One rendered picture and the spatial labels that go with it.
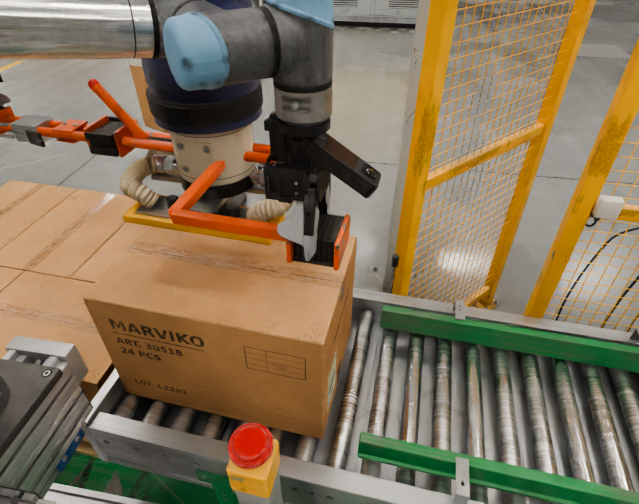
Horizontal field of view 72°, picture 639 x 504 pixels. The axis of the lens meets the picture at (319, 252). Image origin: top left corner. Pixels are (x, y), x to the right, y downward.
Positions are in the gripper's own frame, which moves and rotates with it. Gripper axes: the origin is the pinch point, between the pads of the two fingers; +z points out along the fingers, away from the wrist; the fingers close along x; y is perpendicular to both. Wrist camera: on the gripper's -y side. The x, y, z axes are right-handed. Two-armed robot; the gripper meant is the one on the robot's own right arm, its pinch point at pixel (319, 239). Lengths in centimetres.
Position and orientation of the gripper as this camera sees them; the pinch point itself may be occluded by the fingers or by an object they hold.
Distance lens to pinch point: 71.2
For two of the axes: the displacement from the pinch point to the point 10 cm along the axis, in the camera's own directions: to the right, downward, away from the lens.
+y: -9.7, -1.5, 1.9
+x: -2.4, 6.1, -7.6
